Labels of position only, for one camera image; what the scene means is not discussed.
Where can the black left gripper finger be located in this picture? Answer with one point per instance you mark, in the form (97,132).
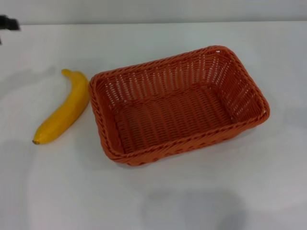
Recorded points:
(8,23)

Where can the yellow banana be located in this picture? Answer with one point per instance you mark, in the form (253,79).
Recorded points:
(69,105)

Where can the orange woven plastic basket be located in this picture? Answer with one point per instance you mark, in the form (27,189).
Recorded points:
(177,115)

